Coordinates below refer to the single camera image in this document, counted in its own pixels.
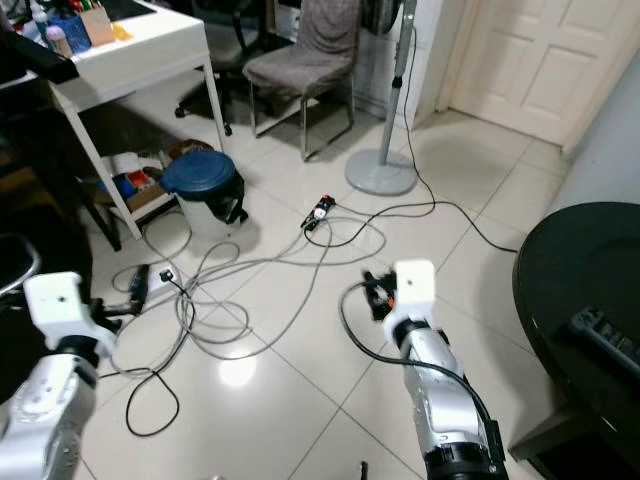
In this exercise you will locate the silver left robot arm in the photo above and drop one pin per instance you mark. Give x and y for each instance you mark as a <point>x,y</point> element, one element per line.
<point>40,410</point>

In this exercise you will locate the white power strip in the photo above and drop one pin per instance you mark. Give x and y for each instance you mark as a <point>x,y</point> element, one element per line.
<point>160,285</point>

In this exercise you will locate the grey standing fan base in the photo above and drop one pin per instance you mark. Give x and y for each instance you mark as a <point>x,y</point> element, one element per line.
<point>382,172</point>

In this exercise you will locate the cardboard box with items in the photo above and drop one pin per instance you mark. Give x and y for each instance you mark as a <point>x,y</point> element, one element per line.
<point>135,185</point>

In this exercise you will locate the white bin with blue lid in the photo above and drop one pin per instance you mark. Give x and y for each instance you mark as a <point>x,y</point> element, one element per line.
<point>200,178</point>

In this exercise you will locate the black round glass table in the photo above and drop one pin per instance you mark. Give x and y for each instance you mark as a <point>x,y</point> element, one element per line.
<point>575,270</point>

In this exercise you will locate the black remote control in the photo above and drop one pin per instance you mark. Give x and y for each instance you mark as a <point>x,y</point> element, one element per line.
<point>600,340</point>

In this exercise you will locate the grey fabric chair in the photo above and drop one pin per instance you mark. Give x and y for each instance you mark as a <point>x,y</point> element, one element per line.
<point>305,60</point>

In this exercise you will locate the white desk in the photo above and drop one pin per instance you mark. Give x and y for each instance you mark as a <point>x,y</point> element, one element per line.
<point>140,55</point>

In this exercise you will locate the black office chair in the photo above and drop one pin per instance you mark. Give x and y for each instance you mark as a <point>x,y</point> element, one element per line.
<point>220,70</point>

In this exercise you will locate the black monitor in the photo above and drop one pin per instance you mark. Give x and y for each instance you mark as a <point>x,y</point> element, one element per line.
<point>30,55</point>

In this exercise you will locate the small pink bottle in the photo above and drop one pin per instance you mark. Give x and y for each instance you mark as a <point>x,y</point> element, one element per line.
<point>57,42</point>

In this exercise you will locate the blue pen holder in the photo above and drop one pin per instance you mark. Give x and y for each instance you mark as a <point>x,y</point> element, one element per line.
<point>72,32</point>

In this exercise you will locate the brown cardboard holder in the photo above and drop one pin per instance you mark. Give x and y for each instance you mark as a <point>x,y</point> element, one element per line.
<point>98,25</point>

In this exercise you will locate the white panel door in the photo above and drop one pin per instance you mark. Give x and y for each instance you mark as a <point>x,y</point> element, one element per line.
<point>540,60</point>

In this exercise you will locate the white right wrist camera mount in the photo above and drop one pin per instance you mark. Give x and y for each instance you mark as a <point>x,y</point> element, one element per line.
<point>413,290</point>

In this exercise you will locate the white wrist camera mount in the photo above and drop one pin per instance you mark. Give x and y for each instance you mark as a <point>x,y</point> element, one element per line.
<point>413,290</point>
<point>65,305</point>

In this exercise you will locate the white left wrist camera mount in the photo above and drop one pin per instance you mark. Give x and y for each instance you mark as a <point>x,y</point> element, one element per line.
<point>65,305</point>

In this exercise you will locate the chrome tube frame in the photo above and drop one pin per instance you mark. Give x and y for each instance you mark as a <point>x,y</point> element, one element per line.
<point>32,260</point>

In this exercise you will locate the black power strip red switch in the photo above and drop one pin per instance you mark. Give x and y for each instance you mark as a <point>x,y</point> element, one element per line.
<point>320,212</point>

